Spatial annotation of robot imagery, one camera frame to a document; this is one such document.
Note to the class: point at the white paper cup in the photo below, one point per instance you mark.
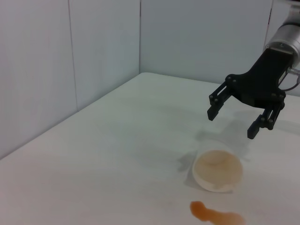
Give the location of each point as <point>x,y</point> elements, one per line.
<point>218,168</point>

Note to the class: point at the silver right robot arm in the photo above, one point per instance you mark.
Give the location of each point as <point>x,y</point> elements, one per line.
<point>288,35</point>

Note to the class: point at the orange-brown liquid stain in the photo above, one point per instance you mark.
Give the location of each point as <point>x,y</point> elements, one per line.
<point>206,212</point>

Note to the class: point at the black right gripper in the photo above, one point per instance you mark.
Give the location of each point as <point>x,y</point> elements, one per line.
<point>262,79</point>

